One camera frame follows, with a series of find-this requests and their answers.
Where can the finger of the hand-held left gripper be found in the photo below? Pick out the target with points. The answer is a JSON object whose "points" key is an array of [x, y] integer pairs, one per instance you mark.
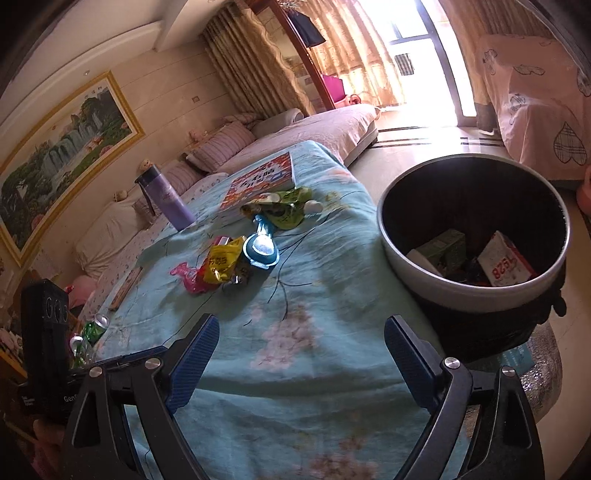
{"points": [[134, 356]]}

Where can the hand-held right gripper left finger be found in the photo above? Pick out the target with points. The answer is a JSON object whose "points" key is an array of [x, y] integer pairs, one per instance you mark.
{"points": [[194, 360]]}

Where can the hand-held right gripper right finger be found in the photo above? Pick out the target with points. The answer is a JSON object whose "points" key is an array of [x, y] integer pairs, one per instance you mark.
{"points": [[411, 360]]}

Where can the green drink can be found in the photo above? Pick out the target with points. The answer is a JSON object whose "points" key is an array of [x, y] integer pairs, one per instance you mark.
{"points": [[94, 330]]}

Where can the black bin with white rim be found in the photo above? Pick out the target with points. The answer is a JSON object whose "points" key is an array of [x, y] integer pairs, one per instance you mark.
{"points": [[461, 295]]}

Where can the pink plastic wrapper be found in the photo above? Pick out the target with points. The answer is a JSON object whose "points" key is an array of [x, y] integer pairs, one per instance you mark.
{"points": [[187, 277]]}

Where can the yellow snack packet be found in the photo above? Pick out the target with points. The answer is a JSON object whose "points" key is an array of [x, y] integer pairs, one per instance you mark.
{"points": [[221, 261]]}

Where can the green carton box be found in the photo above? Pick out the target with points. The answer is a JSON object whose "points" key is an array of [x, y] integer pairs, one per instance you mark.
{"points": [[443, 247]]}

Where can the white and red box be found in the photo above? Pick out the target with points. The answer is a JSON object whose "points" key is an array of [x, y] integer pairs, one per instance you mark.
{"points": [[505, 263]]}

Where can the yellow green packet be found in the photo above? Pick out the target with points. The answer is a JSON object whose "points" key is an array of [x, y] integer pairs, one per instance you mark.
{"points": [[284, 207]]}

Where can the large pink plush toy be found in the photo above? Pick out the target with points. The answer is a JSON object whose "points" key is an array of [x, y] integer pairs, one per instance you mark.
{"points": [[83, 290]]}

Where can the teal floral tablecloth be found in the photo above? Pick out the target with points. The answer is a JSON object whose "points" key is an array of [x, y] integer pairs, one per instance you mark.
{"points": [[286, 332]]}

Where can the white pillow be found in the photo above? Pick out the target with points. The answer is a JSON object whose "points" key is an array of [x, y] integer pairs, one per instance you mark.
{"points": [[111, 235]]}

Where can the silver foil mat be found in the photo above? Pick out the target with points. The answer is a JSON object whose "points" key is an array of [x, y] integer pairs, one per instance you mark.
{"points": [[540, 383]]}

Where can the purple water bottle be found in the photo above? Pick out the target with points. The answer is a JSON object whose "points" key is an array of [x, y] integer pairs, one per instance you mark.
{"points": [[168, 198]]}

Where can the beige plush toy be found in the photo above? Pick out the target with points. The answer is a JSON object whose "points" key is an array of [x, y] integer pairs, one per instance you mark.
{"points": [[120, 195], [147, 165]]}

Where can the framed waterfall painting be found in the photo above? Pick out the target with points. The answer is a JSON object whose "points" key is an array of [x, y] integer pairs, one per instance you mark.
{"points": [[60, 166]]}

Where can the striped pillow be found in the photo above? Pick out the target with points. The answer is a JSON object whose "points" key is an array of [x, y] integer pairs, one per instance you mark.
{"points": [[221, 147], [184, 177]]}

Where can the colourful picture book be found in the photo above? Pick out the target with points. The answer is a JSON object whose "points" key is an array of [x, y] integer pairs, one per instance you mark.
{"points": [[258, 182]]}

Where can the sofa with printed cover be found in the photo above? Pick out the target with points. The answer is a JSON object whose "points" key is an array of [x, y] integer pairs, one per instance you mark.
{"points": [[318, 131]]}

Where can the magenta storage box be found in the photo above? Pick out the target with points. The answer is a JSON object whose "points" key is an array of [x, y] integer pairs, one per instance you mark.
{"points": [[333, 90]]}

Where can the pink heart print cover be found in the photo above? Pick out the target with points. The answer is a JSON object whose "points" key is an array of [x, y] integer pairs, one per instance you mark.
{"points": [[535, 101]]}

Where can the beige patterned curtain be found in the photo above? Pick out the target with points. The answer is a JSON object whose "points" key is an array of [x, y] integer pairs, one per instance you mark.
{"points": [[471, 55]]}

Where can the sheer balcony curtain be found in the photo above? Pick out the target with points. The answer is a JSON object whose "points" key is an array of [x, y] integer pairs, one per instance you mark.
{"points": [[355, 50]]}

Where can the dark hanging garment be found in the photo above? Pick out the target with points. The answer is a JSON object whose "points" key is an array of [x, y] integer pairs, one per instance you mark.
{"points": [[307, 27]]}

